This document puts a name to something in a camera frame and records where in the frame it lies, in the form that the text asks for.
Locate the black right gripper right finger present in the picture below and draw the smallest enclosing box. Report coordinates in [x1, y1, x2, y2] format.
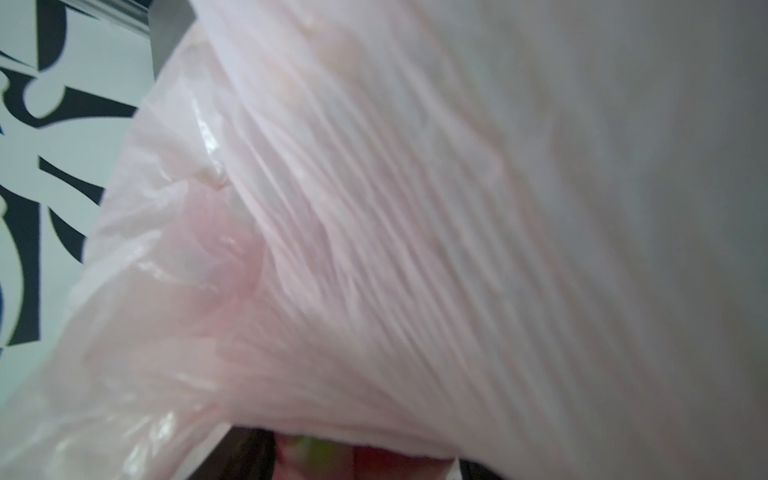
[459, 460, 504, 480]

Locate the pink plastic bag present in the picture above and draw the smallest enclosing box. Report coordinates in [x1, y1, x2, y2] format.
[1, 1, 767, 479]

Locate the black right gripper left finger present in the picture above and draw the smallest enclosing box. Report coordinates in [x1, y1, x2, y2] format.
[188, 427, 276, 480]

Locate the aluminium frame rail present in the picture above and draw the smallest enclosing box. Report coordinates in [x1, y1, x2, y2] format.
[62, 0, 151, 38]

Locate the red dragon fruit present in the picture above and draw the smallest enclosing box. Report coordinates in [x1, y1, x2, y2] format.
[272, 434, 454, 480]

